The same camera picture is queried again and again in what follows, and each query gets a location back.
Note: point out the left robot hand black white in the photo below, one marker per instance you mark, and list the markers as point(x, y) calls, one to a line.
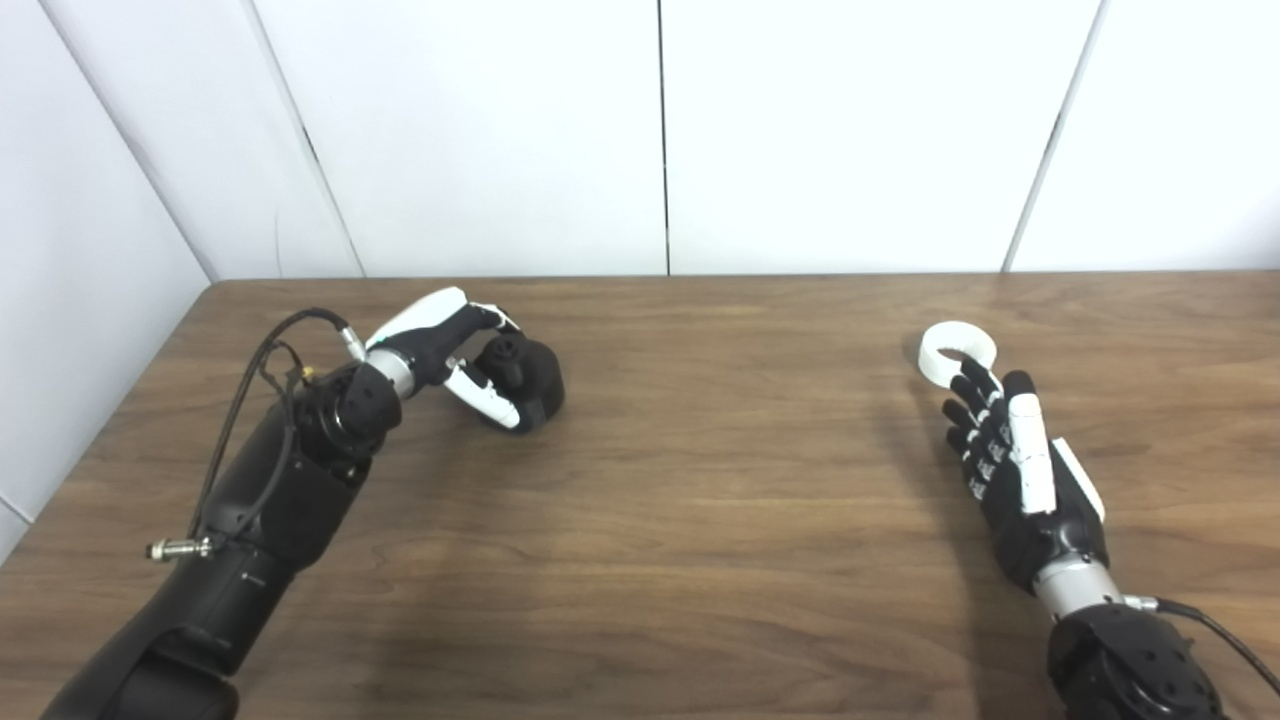
point(430, 335)

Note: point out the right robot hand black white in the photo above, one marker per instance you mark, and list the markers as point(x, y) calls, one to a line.
point(1030, 470)

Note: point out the round black plastic part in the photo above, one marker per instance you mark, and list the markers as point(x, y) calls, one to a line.
point(535, 380)

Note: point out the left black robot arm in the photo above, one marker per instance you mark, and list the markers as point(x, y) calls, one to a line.
point(250, 520)

